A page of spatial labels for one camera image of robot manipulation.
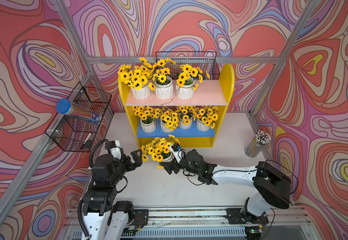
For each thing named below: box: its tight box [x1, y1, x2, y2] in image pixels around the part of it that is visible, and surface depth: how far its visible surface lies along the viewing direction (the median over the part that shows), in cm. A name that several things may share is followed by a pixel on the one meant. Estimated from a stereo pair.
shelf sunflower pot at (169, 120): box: [160, 110, 180, 133], surface depth 82 cm
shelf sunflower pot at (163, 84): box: [149, 58, 176, 100], surface depth 67 cm
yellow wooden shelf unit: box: [118, 63, 235, 148], surface depth 82 cm
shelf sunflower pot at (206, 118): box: [196, 106, 219, 132], surface depth 82 cm
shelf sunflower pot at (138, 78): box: [117, 57, 156, 100], surface depth 63 cm
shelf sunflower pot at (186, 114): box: [177, 106, 198, 130], surface depth 84 cm
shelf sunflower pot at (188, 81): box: [176, 64, 210, 100], surface depth 64 cm
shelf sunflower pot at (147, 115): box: [132, 105, 161, 134], surface depth 84 cm
